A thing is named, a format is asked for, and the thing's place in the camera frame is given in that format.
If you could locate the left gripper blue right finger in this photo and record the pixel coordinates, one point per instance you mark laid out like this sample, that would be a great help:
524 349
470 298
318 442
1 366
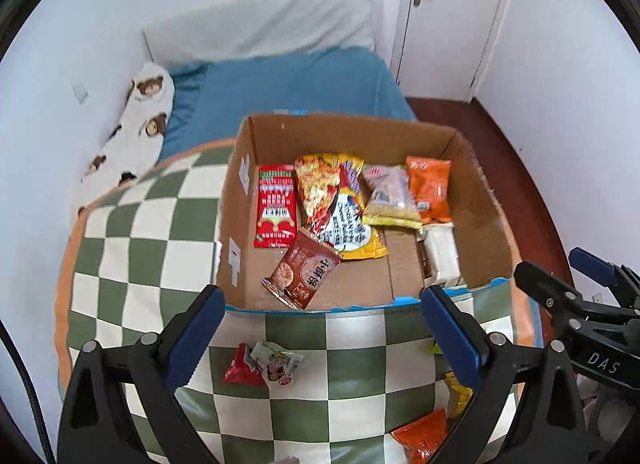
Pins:
547 427

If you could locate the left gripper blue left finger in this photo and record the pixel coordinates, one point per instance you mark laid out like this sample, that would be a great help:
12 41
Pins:
97 425

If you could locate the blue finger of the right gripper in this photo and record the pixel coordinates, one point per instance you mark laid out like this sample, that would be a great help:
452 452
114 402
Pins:
602 268

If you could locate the white snack packet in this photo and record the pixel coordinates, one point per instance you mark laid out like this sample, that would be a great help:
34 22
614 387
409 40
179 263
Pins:
441 260

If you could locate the clear yellow pastry packet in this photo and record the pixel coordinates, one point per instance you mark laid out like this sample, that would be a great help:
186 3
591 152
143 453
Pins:
390 203

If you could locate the brown crisp cake packet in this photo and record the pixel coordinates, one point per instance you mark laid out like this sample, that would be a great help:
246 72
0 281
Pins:
301 271

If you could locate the yellow instant noodle packet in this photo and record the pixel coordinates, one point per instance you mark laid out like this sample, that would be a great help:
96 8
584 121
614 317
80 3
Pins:
332 202

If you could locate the red green spicy strip packet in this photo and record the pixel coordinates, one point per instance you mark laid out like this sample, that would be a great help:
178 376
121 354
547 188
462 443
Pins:
276 220

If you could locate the yellow snack packet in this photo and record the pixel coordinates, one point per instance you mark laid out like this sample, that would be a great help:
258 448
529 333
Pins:
449 394

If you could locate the tall orange snack packet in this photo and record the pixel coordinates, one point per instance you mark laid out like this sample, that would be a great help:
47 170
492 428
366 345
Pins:
422 438

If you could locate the green white checkered mat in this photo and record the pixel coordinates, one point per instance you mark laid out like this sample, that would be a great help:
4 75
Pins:
142 253

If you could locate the small red white packet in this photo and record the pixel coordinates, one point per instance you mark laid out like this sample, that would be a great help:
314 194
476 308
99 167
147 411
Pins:
267 364

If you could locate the open cardboard milk box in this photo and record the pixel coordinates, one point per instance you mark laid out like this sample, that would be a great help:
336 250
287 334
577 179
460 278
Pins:
484 253

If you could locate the white bear print pillow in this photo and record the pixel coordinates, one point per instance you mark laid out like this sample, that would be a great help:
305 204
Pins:
134 145

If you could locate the white door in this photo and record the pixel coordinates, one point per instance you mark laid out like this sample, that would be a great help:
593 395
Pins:
442 46

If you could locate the blue bed sheet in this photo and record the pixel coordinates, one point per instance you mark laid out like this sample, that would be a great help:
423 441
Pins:
212 99

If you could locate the wall outlet left wall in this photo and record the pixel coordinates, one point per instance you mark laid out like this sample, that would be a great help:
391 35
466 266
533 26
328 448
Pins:
80 92

